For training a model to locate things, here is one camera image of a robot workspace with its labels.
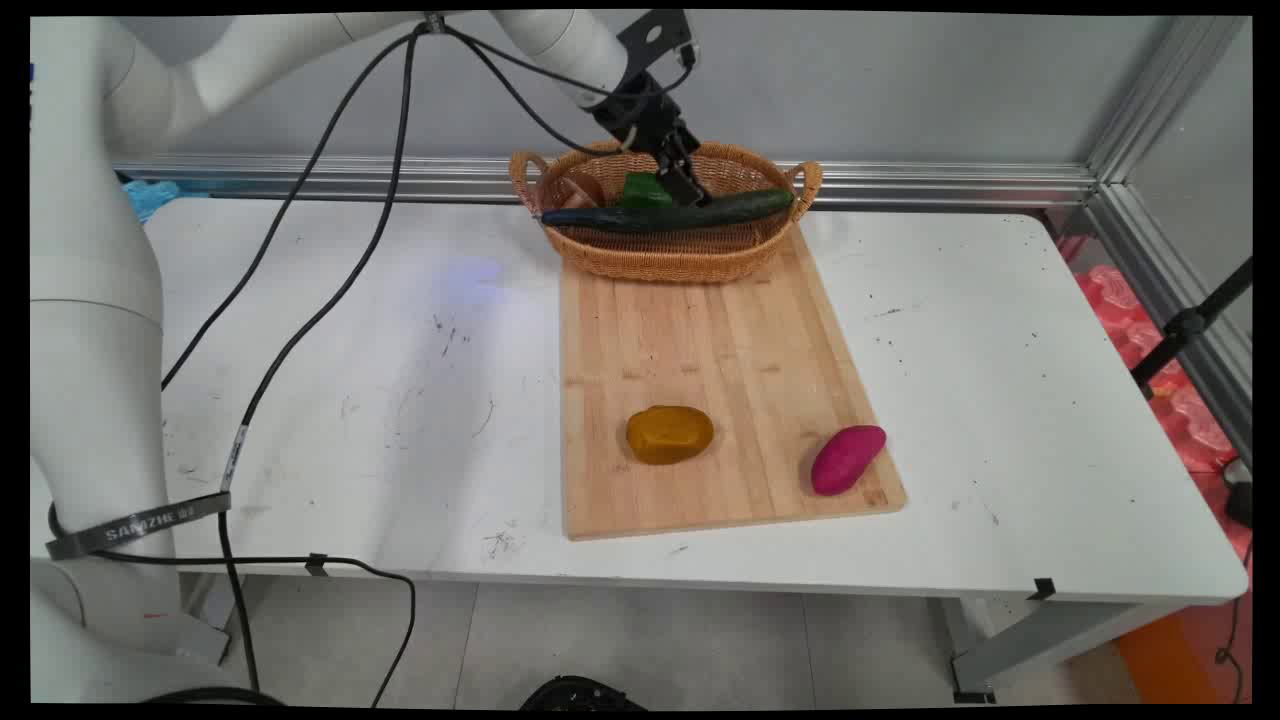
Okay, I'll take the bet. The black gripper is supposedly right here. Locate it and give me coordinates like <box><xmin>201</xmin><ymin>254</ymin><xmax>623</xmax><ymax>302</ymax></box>
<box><xmin>590</xmin><ymin>72</ymin><xmax>714</xmax><ymax>208</ymax></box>

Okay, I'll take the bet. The yellow-brown potato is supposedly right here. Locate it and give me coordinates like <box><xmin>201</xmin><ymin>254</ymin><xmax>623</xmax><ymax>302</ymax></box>
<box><xmin>626</xmin><ymin>405</ymin><xmax>716</xmax><ymax>466</ymax></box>

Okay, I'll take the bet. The green bell pepper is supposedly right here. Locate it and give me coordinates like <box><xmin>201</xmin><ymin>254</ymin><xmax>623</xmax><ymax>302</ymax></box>
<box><xmin>617</xmin><ymin>172</ymin><xmax>674</xmax><ymax>210</ymax></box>

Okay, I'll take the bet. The dark green cucumber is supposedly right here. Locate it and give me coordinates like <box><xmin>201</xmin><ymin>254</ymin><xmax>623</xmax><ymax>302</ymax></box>
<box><xmin>540</xmin><ymin>188</ymin><xmax>797</xmax><ymax>235</ymax></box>

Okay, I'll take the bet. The bamboo cutting board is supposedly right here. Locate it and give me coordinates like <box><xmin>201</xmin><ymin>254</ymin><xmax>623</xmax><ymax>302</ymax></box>
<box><xmin>558</xmin><ymin>224</ymin><xmax>909</xmax><ymax>542</ymax></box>

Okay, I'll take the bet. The purple sweet potato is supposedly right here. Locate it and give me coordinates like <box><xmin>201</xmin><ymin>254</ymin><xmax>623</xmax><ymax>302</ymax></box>
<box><xmin>810</xmin><ymin>425</ymin><xmax>889</xmax><ymax>497</ymax></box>

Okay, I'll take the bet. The black tripod leg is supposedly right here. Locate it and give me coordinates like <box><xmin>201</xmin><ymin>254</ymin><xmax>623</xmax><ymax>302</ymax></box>
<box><xmin>1130</xmin><ymin>257</ymin><xmax>1253</xmax><ymax>393</ymax></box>

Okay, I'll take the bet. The black round object on floor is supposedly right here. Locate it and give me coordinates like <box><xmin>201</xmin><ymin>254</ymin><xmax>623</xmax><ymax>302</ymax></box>
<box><xmin>518</xmin><ymin>675</ymin><xmax>646</xmax><ymax>711</ymax></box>

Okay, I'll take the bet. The red foam mat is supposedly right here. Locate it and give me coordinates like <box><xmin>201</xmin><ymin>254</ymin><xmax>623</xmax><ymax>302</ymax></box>
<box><xmin>1060</xmin><ymin>235</ymin><xmax>1253</xmax><ymax>561</ymax></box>

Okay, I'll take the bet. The grey metal table leg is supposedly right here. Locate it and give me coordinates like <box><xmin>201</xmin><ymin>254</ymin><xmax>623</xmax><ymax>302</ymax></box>
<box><xmin>940</xmin><ymin>597</ymin><xmax>1186</xmax><ymax>703</ymax></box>

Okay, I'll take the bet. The woven wicker basket with handles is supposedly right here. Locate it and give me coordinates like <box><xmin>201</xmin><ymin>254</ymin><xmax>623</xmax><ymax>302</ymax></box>
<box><xmin>508</xmin><ymin>140</ymin><xmax>824</xmax><ymax>285</ymax></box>

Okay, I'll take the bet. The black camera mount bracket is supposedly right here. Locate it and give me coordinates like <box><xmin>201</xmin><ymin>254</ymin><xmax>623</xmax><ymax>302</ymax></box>
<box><xmin>616</xmin><ymin>10</ymin><xmax>702</xmax><ymax>75</ymax></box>

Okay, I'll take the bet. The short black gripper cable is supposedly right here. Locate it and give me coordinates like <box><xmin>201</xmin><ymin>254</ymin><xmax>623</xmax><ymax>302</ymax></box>
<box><xmin>432</xmin><ymin>20</ymin><xmax>697</xmax><ymax>156</ymax></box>

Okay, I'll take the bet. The horizontal aluminium frame rail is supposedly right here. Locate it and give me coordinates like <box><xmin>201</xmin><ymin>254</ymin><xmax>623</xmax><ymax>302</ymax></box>
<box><xmin>110</xmin><ymin>153</ymin><xmax>1101</xmax><ymax>210</ymax></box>

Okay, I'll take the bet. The long black cable with label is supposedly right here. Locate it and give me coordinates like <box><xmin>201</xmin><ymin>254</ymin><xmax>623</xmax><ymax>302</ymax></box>
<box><xmin>48</xmin><ymin>22</ymin><xmax>421</xmax><ymax>706</ymax></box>

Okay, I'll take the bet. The thin black cable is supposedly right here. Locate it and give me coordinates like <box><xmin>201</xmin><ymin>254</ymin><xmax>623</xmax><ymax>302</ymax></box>
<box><xmin>160</xmin><ymin>28</ymin><xmax>419</xmax><ymax>393</ymax></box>

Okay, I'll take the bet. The slanted aluminium frame rail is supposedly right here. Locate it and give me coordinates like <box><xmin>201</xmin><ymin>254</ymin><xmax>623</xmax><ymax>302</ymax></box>
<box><xmin>1085</xmin><ymin>15</ymin><xmax>1253</xmax><ymax>463</ymax></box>

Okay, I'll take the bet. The grey SANZHE velcro strap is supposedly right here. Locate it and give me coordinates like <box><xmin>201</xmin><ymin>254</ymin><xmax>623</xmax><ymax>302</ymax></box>
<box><xmin>44</xmin><ymin>491</ymin><xmax>234</xmax><ymax>562</ymax></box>

